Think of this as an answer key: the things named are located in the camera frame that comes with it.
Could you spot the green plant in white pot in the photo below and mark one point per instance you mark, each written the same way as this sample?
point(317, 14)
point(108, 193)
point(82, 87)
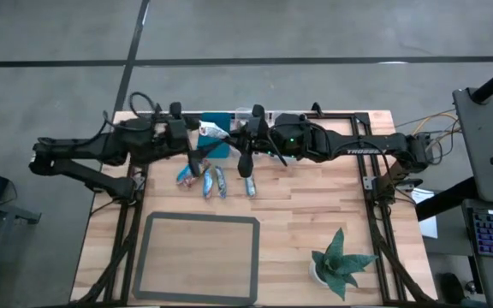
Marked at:
point(336, 265)

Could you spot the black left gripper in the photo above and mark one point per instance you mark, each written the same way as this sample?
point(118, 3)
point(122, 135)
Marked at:
point(177, 134)

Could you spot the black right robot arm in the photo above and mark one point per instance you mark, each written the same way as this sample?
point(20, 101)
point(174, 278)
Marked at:
point(358, 145)

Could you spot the grey bordered clear mat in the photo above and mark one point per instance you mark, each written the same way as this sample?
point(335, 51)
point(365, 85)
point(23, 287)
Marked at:
point(141, 256)

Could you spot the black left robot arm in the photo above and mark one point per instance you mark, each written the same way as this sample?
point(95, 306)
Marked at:
point(79, 147)

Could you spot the black computer mouse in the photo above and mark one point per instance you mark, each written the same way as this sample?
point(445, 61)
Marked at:
point(449, 286)

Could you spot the black table clamp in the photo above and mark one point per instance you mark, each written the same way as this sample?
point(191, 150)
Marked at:
point(409, 184)

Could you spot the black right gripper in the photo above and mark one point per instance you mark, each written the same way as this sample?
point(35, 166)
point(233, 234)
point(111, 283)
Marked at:
point(260, 137)

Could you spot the white paper sheet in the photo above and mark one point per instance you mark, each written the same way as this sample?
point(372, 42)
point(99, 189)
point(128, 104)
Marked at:
point(426, 214)

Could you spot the silver metal bracket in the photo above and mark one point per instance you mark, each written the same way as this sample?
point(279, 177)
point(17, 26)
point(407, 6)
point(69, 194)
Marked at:
point(369, 183)

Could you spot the black beam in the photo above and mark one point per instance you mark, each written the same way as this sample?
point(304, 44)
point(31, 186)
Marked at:
point(443, 201)

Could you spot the grey side table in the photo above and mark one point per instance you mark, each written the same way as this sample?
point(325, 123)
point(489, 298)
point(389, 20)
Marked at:
point(486, 141)

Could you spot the blue plastic bin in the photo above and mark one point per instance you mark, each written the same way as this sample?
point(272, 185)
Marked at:
point(218, 116)

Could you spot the blue brown granola bar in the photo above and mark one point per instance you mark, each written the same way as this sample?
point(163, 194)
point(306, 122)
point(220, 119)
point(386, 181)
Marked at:
point(251, 187)

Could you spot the blue white granola bar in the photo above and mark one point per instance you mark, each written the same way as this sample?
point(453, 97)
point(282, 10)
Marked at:
point(221, 181)

